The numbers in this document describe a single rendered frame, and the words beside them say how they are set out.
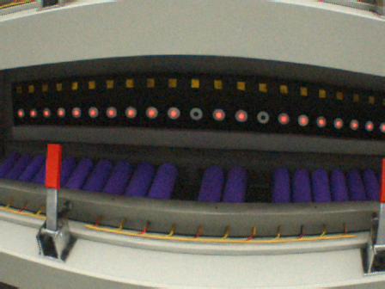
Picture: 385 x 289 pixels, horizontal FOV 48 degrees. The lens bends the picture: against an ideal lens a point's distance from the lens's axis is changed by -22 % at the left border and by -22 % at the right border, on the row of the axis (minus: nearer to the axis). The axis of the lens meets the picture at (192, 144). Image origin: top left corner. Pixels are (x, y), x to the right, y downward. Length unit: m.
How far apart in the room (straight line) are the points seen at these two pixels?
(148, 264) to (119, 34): 0.17
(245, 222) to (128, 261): 0.10
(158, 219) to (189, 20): 0.16
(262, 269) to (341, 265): 0.07
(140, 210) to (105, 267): 0.07
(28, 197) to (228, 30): 0.24
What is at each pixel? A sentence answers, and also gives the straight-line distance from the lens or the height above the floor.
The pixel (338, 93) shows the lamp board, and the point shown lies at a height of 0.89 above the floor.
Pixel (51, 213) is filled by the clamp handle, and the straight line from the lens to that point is 0.39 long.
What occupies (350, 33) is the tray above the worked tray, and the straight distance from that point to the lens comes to 0.33.
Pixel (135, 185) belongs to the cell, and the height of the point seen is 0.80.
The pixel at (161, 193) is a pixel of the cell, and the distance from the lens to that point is 0.44.
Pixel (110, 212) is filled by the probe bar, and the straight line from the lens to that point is 0.42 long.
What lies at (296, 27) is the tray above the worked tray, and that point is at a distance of 0.32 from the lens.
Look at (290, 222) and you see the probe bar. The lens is 0.40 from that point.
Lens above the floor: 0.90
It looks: 8 degrees down
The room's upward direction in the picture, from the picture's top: 1 degrees clockwise
